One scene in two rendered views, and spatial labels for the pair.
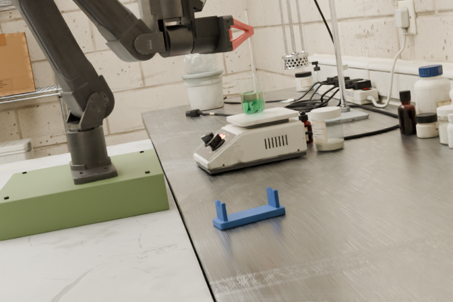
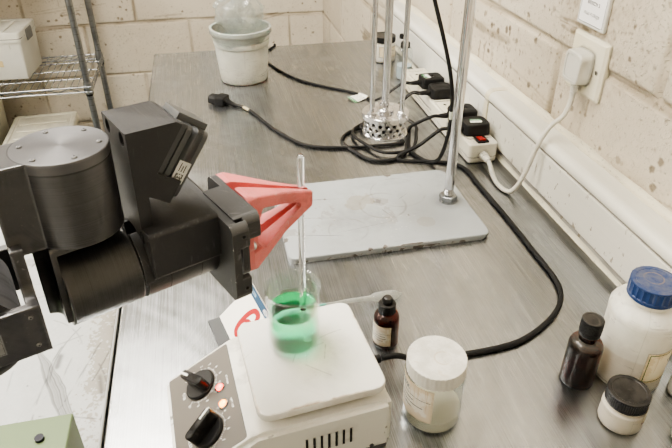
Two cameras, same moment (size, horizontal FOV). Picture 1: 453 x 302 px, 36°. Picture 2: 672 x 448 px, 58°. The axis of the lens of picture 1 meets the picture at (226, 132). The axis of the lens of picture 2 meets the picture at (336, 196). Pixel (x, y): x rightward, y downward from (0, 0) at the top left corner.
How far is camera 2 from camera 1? 0.98 m
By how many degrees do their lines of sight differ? 23
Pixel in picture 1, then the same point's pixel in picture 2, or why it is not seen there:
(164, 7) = (49, 223)
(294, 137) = (367, 428)
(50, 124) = not seen: outside the picture
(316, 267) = not seen: outside the picture
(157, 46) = (24, 343)
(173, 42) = (83, 309)
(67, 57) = not seen: outside the picture
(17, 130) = (17, 2)
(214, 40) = (208, 266)
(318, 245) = not seen: outside the picture
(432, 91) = (650, 338)
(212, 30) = (202, 252)
